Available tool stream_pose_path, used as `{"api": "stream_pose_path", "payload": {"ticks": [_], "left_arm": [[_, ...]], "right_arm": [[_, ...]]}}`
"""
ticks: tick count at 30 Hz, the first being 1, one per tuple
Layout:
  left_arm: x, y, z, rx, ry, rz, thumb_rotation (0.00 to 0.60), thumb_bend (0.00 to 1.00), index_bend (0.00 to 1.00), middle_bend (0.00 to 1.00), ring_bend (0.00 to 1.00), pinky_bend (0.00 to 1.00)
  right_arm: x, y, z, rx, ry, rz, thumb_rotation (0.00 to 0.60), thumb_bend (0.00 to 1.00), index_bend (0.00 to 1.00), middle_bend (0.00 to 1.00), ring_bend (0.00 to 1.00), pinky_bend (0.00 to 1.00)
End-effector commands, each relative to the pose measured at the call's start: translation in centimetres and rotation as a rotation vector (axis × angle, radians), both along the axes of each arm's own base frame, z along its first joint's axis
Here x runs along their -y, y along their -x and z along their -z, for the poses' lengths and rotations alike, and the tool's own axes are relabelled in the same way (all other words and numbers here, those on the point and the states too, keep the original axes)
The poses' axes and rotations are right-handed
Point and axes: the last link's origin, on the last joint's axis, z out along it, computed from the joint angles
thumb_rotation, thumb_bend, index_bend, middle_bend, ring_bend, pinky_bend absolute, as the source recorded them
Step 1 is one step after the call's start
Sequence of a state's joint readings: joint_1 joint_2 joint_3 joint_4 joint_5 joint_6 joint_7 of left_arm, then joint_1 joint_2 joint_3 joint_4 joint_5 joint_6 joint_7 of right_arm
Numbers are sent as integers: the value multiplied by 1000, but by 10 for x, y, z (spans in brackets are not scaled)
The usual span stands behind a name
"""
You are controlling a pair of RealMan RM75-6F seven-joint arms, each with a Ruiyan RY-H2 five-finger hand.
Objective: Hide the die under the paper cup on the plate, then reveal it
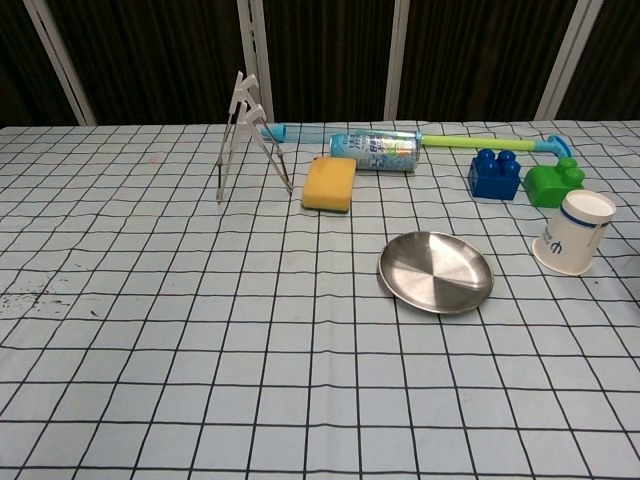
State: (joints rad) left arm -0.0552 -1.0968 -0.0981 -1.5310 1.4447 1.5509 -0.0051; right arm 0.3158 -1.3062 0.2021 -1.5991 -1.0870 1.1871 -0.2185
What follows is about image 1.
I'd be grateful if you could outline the yellow sponge green base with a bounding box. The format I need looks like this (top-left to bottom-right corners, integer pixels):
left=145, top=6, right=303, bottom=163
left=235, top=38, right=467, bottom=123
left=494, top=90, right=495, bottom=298
left=301, top=155, right=358, bottom=216

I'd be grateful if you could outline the white metal frame post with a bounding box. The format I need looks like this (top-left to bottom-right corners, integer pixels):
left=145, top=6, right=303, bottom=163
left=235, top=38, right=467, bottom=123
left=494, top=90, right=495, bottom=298
left=22, top=0, right=97, bottom=126
left=235, top=0, right=275, bottom=125
left=383, top=0, right=412, bottom=120
left=533, top=0, right=593, bottom=120

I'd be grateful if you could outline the blue plastic building block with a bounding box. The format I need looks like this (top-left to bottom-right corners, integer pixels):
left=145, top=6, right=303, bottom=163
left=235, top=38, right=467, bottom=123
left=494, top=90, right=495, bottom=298
left=467, top=148, right=521, bottom=202

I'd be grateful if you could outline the light blue checkered tablecloth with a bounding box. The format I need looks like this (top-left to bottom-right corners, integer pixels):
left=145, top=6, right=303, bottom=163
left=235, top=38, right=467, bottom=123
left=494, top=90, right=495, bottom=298
left=0, top=119, right=640, bottom=480

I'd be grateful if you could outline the light blue drink can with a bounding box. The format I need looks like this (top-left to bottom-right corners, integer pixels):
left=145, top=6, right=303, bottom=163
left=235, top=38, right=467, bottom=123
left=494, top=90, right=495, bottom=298
left=329, top=129, right=420, bottom=173

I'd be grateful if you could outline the white paper cup blue print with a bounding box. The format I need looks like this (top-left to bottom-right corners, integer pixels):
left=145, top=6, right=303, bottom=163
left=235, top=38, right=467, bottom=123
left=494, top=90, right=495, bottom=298
left=531, top=188, right=617, bottom=277

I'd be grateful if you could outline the green plastic building block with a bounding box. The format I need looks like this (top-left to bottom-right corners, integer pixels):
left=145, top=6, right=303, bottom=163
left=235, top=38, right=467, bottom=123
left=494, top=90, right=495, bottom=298
left=522, top=156, right=586, bottom=210

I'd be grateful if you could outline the white folding wire rack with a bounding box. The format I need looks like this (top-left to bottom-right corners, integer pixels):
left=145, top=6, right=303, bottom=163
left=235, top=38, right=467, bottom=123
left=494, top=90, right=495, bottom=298
left=215, top=71, right=295, bottom=203

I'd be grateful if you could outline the round steel plate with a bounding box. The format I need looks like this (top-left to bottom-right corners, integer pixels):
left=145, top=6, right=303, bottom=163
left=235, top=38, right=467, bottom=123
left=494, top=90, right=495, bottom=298
left=376, top=230, right=496, bottom=315

